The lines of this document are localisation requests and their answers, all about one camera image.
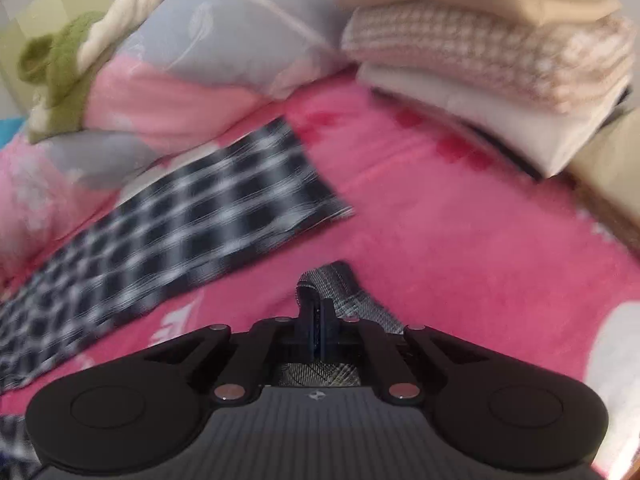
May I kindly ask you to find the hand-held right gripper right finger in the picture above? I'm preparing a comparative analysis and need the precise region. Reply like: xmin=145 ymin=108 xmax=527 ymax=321
xmin=320 ymin=299 xmax=493 ymax=406

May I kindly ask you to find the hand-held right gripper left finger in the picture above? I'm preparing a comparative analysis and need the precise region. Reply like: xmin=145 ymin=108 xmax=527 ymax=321
xmin=145 ymin=300 xmax=321 ymax=406

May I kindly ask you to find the black white plaid shirt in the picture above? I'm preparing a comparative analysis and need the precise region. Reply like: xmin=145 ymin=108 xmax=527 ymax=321
xmin=0 ymin=117 xmax=406 ymax=466

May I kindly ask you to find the pink floral fleece blanket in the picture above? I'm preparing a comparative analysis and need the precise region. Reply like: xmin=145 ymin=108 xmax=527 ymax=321
xmin=0 ymin=75 xmax=640 ymax=476

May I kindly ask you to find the pink grey floral duvet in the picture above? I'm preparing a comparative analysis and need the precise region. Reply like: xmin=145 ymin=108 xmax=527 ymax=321
xmin=0 ymin=0 xmax=351 ymax=281

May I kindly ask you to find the pink checked folded cloth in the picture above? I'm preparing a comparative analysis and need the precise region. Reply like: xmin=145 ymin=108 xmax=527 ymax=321
xmin=342 ymin=2 xmax=636 ymax=113

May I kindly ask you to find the beige padded board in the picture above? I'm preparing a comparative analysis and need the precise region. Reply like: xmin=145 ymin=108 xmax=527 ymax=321
xmin=570 ymin=110 xmax=640 ymax=221

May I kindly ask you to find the green cream fleece garment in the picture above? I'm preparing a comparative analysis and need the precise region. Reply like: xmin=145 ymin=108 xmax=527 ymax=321
xmin=17 ymin=0 xmax=191 ymax=143

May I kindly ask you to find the cream wardrobe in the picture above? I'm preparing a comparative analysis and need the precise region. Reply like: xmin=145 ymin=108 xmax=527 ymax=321
xmin=0 ymin=0 xmax=126 ymax=91

